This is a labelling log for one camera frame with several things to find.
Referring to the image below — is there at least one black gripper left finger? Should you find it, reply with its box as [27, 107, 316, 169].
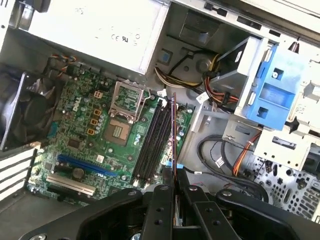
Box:
[18, 167, 176, 240]

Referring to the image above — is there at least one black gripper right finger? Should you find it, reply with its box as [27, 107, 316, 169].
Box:
[176, 168, 320, 240]

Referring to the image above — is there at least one RAM stick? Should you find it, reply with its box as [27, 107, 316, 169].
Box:
[170, 91, 185, 227]

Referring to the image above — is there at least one black RAM slot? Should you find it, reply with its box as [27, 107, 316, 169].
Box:
[131, 99, 162, 181]
[146, 100, 170, 182]
[154, 100, 174, 181]
[139, 99, 166, 182]

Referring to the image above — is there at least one green Dell motherboard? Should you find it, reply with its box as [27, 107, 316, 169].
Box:
[26, 67, 196, 203]

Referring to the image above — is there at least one open black PC case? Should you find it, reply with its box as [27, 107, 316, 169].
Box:
[0, 0, 320, 226]

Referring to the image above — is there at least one blue expansion slot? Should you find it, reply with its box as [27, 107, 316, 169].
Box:
[57, 153, 118, 177]

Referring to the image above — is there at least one CPU socket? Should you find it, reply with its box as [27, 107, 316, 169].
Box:
[102, 116, 131, 149]

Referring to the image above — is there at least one round coin battery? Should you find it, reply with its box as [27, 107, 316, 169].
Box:
[72, 166, 85, 178]

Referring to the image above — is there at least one grey expansion slot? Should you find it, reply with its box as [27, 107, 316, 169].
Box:
[46, 173, 97, 197]

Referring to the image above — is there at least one metal disk bay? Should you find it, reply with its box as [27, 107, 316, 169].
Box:
[252, 128, 313, 172]

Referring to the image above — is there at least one blue board connector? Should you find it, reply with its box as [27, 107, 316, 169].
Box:
[47, 121, 60, 144]

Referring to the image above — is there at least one grey metal drive cage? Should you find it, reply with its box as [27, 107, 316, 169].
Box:
[216, 36, 278, 118]

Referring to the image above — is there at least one black case fan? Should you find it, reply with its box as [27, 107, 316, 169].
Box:
[0, 67, 65, 152]

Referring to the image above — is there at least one silver power supply box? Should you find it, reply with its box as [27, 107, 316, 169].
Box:
[24, 0, 173, 76]

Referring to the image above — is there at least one thick black wire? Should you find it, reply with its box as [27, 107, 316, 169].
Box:
[196, 134, 270, 204]

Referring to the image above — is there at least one orange red wire bundle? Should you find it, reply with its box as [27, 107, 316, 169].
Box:
[202, 74, 241, 107]
[231, 130, 263, 178]

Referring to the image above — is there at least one thin wire locking lever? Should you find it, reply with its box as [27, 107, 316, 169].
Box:
[136, 83, 152, 121]

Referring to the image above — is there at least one metal socket cover frame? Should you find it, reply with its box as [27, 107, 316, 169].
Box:
[107, 79, 148, 123]

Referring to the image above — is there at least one yellow white wire bundle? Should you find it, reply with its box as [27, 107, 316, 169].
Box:
[153, 66, 205, 89]

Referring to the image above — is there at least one blue plastic drive bracket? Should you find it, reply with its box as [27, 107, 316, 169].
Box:
[246, 44, 297, 131]

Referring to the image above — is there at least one thin coloured fan wire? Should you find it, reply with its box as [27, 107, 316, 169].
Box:
[47, 53, 79, 76]

